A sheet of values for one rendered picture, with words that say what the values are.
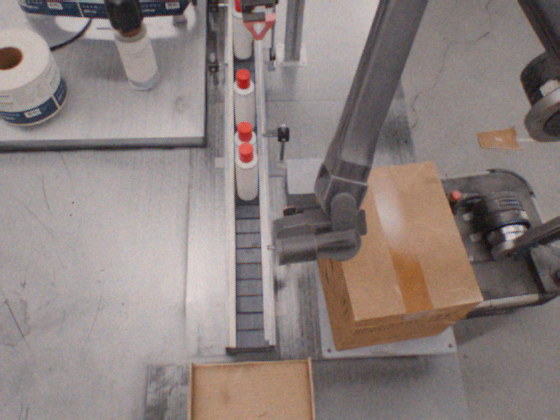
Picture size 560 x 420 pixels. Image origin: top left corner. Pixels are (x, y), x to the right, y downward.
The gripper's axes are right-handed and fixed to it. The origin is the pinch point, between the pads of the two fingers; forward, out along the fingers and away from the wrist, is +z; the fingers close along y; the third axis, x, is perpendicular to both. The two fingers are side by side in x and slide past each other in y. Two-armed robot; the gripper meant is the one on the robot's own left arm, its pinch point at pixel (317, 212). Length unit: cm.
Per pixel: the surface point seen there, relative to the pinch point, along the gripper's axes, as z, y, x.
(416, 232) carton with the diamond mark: 1.5, -18.9, 7.2
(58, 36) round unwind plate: 71, 58, -44
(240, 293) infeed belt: 20.1, 16.4, 21.4
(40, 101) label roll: 49, 60, -26
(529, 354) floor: 81, -88, 88
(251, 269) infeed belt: 23.4, 13.1, 17.4
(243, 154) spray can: 19.6, 11.5, -10.0
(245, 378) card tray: 12.6, 17.8, 37.8
